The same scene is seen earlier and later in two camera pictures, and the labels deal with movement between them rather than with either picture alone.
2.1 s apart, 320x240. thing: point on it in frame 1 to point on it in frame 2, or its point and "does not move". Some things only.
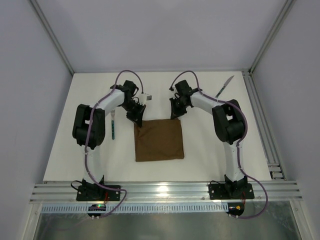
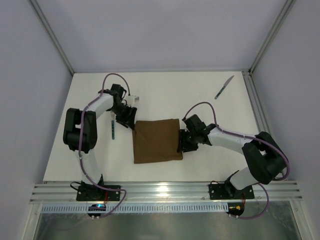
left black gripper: x=136 y=112 to x=125 y=114
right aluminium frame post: x=288 y=7 does not move
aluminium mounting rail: x=165 y=193 does not move
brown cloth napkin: x=159 y=139 does not move
